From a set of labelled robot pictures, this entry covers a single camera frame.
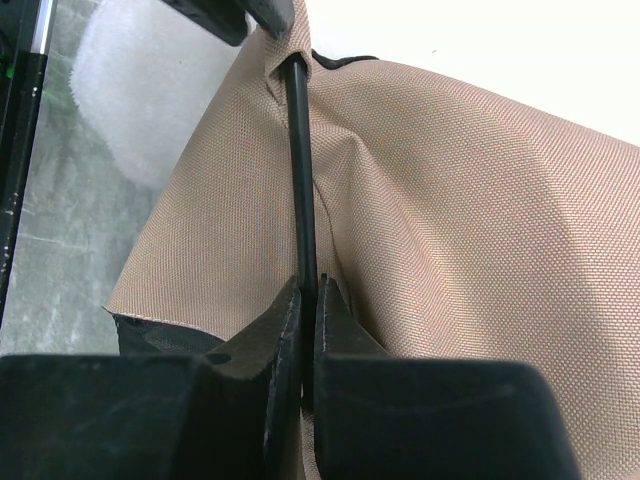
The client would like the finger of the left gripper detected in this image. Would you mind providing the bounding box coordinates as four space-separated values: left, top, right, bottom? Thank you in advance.
164 0 248 47
239 0 295 39

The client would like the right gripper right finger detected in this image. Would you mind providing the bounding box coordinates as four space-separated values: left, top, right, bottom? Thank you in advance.
314 277 580 479

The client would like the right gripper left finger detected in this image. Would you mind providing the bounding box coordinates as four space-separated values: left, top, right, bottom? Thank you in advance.
1 281 301 479

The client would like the tan fabric pet tent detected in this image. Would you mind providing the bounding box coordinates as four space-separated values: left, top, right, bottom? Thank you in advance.
107 2 639 479

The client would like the white fluffy cushion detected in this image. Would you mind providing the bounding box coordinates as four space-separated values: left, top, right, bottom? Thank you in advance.
69 0 640 176

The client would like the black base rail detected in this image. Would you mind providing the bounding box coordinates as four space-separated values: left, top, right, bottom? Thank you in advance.
1 0 57 305

